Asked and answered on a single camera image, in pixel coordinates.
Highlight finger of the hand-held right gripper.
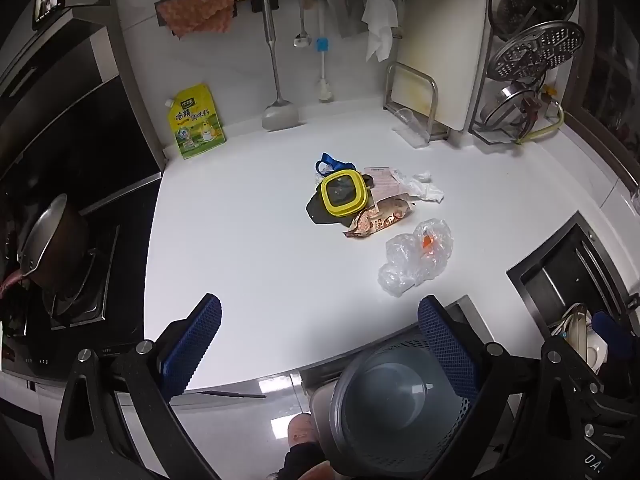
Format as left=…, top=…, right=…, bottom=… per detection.
left=590, top=310, right=640, bottom=391

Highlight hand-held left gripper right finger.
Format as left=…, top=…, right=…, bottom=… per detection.
left=417, top=295, right=587, bottom=480

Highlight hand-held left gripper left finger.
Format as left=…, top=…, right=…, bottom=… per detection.
left=54, top=292, right=223, bottom=480

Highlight grey perforated trash bin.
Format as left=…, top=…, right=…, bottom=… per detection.
left=309, top=327, right=488, bottom=480

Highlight clear plastic bag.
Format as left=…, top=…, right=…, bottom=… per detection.
left=377, top=218, right=453, bottom=298

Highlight orange snack wrapper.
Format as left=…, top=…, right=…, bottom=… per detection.
left=342, top=197, right=417, bottom=238

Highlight white paper tissue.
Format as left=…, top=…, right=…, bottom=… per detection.
left=392, top=170, right=446, bottom=204

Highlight black cloth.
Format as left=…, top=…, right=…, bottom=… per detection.
left=306, top=174, right=376, bottom=226

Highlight yellow-rimmed square lid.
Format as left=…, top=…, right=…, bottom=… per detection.
left=320, top=170, right=373, bottom=218

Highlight blue strap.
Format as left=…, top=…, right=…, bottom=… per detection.
left=315, top=152, right=357, bottom=176

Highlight white dishes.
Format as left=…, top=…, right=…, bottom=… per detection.
left=550, top=302, right=608, bottom=376

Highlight black kitchen sink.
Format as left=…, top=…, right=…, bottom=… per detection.
left=506, top=210, right=640, bottom=361

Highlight black gas stove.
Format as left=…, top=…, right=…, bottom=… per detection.
left=0, top=180, right=163, bottom=376

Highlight person's foot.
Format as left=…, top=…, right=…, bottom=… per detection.
left=287, top=412, right=321, bottom=448

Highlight person's dark trouser leg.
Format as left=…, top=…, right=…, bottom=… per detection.
left=267, top=440, right=346, bottom=480

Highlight steel pot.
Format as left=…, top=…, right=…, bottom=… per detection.
left=0, top=192, right=91, bottom=296

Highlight steel lid rack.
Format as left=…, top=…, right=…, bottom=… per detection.
left=467, top=0, right=566, bottom=146

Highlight yellow seasoning pouch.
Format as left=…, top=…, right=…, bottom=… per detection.
left=166, top=83, right=227, bottom=160

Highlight steel cutting board rack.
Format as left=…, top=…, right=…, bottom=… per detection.
left=384, top=62, right=451, bottom=142

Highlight dark window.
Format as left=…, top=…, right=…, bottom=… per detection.
left=580, top=0, right=640, bottom=161

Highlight steel spatula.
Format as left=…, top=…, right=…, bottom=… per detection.
left=260, top=0, right=301, bottom=132

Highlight black microwave oven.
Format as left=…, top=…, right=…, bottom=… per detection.
left=0, top=0, right=166, bottom=201

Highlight glass pot lid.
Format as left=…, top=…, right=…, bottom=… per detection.
left=482, top=85, right=546, bottom=131

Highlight perforated steel steamer plate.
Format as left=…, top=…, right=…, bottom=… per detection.
left=487, top=21, right=586, bottom=81

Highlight white cutting board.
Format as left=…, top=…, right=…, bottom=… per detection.
left=391, top=0, right=488, bottom=131

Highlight white bottle brush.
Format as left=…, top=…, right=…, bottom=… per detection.
left=314, top=0, right=335, bottom=103

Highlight steel spoon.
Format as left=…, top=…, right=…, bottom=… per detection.
left=292, top=0, right=313, bottom=50

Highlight white hanging rag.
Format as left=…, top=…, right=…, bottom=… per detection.
left=361, top=0, right=400, bottom=63

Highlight orange dish cloth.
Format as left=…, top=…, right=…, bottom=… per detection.
left=161, top=0, right=250, bottom=41

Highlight yellow gas hose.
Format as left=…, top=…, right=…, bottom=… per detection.
left=517, top=100, right=566, bottom=145

